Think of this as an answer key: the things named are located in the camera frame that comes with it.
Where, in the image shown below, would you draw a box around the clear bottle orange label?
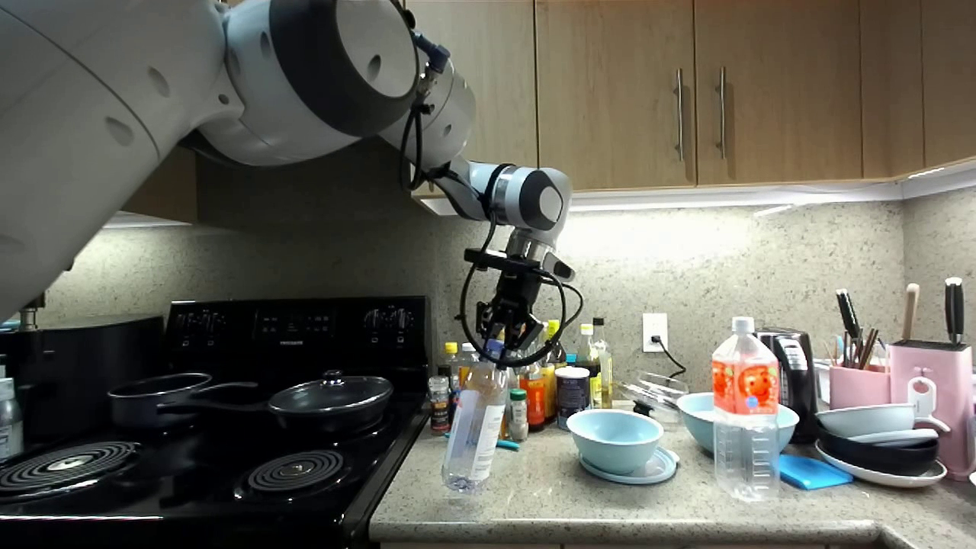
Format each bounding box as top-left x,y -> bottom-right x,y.
709,314 -> 784,506

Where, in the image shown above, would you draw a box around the under cabinet light strip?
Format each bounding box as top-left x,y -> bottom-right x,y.
560,157 -> 976,220

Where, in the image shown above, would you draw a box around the white wall outlet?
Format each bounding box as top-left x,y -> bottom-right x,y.
640,311 -> 670,357

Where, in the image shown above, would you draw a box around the pink knife block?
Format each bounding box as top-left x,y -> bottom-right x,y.
887,338 -> 976,483

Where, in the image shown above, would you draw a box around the wooden handle knife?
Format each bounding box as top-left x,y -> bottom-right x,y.
899,282 -> 921,345

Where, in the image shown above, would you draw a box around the wooden upper cabinets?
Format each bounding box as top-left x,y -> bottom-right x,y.
120,0 -> 976,223

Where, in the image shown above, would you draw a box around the black electric stove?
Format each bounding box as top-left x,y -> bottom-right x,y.
0,297 -> 436,549

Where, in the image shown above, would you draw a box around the large light blue bowl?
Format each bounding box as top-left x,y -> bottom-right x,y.
673,392 -> 801,458

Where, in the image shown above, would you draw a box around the metal upper cabinet handle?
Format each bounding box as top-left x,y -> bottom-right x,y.
713,63 -> 731,158
670,63 -> 689,161

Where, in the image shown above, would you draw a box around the black saucepan with handle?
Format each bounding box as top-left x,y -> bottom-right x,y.
104,369 -> 261,434

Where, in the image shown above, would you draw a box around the black handle knife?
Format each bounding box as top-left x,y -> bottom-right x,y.
941,276 -> 967,352
833,288 -> 865,369

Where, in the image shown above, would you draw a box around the clear bottle white label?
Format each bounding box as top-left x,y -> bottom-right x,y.
0,364 -> 27,466

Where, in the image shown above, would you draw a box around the clear water bottle blue cap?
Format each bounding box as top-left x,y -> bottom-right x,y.
440,338 -> 516,498

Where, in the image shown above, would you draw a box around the blue sponge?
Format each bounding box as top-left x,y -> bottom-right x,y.
775,451 -> 856,494

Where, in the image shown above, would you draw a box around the pale oil bottle black cap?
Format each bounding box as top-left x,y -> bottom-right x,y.
579,314 -> 620,408

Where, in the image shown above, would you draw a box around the dark jar white lid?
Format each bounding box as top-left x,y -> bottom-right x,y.
552,364 -> 595,418

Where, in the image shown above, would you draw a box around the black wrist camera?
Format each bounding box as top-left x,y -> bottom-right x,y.
464,245 -> 579,283

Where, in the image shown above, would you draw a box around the white bottle green cap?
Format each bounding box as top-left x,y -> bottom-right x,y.
505,389 -> 535,446

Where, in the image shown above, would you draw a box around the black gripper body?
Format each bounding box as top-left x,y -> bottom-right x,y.
488,260 -> 542,318

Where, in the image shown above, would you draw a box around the light blue plate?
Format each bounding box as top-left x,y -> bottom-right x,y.
575,446 -> 683,487

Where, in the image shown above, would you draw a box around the large black pot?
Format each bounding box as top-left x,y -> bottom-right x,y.
17,314 -> 168,446

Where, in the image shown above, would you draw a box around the black electric kettle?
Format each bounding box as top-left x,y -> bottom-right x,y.
756,326 -> 821,422

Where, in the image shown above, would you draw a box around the light blue shallow bowl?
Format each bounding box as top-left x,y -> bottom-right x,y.
814,403 -> 953,443

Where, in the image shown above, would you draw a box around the orange sauce bottle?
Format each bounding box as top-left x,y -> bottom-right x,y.
524,359 -> 558,429

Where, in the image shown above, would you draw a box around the small dark spice jar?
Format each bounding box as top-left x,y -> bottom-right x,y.
423,371 -> 457,435

